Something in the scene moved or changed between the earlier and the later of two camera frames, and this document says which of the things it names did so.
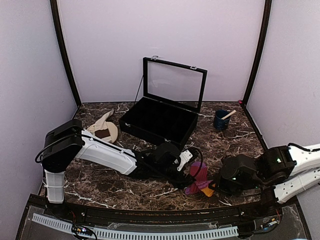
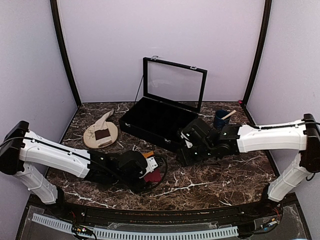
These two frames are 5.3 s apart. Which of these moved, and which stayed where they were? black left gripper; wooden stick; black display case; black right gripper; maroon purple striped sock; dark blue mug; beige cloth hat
Moved: black left gripper; maroon purple striped sock; black right gripper
Stayed: wooden stick; dark blue mug; beige cloth hat; black display case
